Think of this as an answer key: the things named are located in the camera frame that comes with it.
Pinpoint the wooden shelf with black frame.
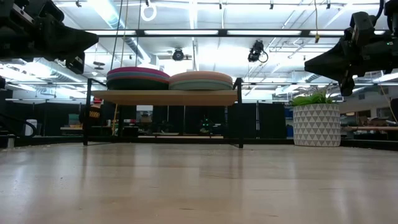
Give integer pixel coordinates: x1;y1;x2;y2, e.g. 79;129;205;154
83;77;245;149

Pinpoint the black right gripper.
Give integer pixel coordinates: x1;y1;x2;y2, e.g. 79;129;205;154
304;39;398;97

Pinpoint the black round ceiling camera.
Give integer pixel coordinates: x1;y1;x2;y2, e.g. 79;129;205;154
172;48;192;62

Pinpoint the white canister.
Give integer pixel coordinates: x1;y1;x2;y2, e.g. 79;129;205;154
24;119;38;137

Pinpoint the black camera with cable loop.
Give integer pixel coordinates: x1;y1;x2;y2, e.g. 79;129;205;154
248;39;269;63

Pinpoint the peach plate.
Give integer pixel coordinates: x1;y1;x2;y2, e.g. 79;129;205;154
169;70;234;85

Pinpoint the black robot with green light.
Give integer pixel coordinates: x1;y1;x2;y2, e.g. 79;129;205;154
198;115;216;135

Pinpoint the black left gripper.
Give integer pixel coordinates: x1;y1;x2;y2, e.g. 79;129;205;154
0;21;100;75

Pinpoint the pink plate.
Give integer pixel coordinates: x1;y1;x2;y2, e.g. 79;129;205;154
107;66;171;77

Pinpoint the white hanging ring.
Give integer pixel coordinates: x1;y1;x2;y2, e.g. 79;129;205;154
140;2;157;22

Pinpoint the person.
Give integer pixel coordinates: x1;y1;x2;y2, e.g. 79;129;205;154
79;96;105;138

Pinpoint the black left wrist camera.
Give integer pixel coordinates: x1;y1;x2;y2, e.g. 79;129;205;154
12;0;65;24

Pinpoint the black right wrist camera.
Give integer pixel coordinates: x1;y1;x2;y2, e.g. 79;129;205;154
349;11;376;41

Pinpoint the black metal rig frame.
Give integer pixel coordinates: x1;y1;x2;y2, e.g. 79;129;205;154
0;135;398;152

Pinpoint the blue plate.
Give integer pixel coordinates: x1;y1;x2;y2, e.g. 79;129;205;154
106;77;170;91

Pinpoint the succulent in patterned white pot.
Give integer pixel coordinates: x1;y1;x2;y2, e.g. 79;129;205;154
290;89;342;147

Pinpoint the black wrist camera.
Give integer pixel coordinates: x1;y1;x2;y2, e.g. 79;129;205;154
349;11;376;41
12;0;65;24

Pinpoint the wooden bench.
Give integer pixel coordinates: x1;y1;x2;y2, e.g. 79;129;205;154
341;125;398;133

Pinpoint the black beam with light bars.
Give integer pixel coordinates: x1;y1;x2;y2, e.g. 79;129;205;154
83;29;386;37

